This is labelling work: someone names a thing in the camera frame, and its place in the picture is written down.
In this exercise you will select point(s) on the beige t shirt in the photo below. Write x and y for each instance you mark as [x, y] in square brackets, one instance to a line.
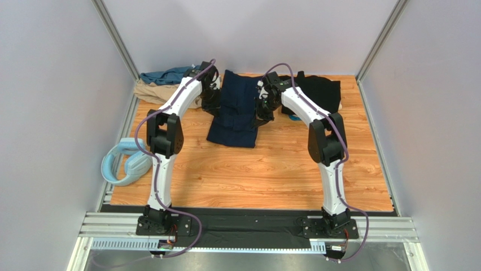
[152, 93]

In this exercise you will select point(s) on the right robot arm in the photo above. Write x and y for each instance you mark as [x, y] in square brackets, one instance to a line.
[326, 141]

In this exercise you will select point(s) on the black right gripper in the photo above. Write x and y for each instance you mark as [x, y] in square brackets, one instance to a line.
[263, 114]

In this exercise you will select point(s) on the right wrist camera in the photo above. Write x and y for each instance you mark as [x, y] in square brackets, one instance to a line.
[268, 81]

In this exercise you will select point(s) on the aluminium corner post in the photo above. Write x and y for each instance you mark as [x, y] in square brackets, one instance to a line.
[391, 21]
[114, 33]

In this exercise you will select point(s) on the teal blue t shirt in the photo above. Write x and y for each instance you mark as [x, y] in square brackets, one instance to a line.
[172, 76]

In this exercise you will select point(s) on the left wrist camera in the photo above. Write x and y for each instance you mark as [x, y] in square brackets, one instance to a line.
[211, 77]

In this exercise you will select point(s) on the left aluminium corner post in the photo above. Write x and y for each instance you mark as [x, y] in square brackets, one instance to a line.
[114, 33]

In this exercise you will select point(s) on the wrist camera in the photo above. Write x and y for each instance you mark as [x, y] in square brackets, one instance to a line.
[211, 77]
[268, 81]

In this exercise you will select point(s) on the navy blue t shirt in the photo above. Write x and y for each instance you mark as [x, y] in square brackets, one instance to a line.
[233, 125]

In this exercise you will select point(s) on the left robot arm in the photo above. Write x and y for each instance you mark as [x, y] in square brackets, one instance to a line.
[164, 130]

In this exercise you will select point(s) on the aluminium front rail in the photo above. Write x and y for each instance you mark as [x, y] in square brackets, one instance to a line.
[129, 231]

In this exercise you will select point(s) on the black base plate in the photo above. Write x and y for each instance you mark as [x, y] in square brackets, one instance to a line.
[256, 228]

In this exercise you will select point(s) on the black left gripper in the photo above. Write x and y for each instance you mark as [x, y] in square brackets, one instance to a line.
[214, 108]

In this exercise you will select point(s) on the right aluminium corner post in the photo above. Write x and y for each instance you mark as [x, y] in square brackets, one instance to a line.
[391, 21]

